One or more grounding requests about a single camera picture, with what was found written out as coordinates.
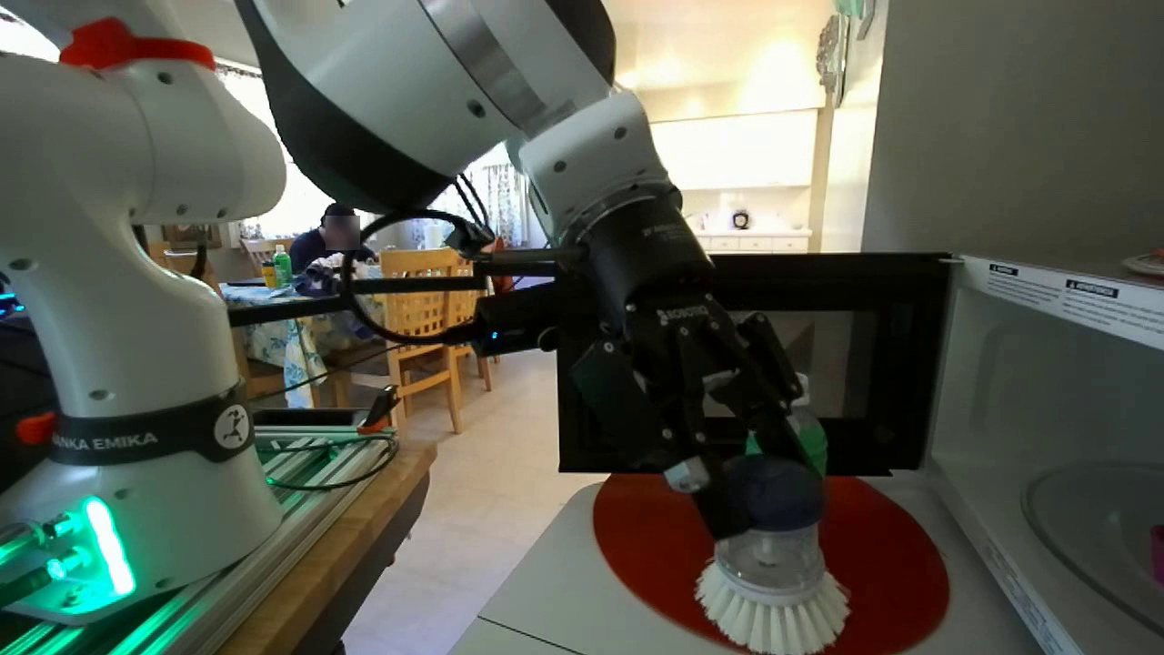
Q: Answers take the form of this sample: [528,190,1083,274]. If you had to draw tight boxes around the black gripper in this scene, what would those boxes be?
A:
[559,285,821,546]

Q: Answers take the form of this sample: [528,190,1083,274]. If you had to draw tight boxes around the white bristled palm brush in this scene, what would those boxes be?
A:
[691,456,853,655]

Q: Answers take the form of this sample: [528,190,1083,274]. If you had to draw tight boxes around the red round mat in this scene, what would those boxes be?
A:
[590,470,953,655]

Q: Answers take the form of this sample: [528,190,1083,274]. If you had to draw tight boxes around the narrow wooden dining chair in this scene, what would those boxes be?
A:
[451,237,508,395]

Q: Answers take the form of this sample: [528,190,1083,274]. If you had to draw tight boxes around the white microwave body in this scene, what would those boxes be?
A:
[924,252,1164,655]

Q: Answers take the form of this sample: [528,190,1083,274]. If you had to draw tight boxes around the glass microwave turntable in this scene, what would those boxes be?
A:
[1023,457,1164,635]

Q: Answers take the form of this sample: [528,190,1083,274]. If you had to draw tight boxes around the large wooden dining chair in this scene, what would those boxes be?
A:
[374,244,471,435]

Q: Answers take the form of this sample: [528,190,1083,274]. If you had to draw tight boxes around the wooden work table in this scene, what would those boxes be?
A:
[213,434,440,655]

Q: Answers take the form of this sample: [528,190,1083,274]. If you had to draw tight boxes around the cluttered dining table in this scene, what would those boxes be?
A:
[222,277,393,411]

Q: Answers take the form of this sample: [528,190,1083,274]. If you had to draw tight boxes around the seated person in cap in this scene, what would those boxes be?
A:
[285,201,383,277]

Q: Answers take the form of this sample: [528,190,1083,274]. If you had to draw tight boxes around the small green bottle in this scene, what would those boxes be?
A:
[267,244,299,293]

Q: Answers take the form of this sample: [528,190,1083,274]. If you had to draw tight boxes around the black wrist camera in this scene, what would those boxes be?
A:
[471,285,582,359]

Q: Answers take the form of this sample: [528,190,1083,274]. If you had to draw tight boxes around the white kitchen wall cabinets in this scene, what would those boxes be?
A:
[647,106,821,197]

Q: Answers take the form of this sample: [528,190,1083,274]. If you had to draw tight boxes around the red black cable clip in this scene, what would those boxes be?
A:
[353,383,408,445]

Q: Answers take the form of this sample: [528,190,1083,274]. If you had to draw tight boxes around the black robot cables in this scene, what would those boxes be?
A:
[334,206,501,349]

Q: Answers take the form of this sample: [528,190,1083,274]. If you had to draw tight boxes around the aluminium rail base plate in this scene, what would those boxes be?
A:
[0,434,408,655]

